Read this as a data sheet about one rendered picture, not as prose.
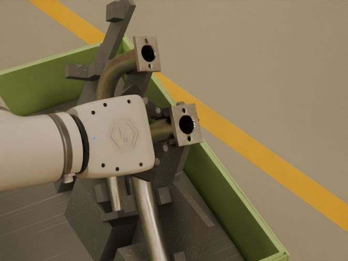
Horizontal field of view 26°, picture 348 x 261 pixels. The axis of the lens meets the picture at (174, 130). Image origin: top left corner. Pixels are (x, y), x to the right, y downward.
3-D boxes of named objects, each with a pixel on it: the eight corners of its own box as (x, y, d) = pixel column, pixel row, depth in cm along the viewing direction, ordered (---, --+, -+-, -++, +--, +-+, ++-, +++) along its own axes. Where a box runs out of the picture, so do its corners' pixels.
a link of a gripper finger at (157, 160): (156, 165, 99) (197, 158, 103) (151, 142, 99) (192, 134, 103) (144, 168, 102) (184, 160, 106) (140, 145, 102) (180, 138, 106)
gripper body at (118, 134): (86, 183, 91) (162, 168, 97) (70, 100, 91) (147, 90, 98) (60, 187, 97) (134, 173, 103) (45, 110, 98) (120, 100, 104)
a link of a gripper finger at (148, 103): (147, 119, 99) (188, 113, 103) (143, 96, 100) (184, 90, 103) (135, 123, 102) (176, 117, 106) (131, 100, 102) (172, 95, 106)
